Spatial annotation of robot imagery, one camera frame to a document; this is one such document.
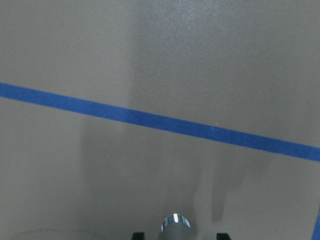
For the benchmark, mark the chrome threaded pipe fitting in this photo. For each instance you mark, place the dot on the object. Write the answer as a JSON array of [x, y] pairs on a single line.
[[175, 227]]

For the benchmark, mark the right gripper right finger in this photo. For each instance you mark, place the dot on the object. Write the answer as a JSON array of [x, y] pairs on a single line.
[[223, 236]]

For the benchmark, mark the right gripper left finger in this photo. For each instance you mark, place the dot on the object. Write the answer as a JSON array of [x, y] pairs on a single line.
[[138, 236]]

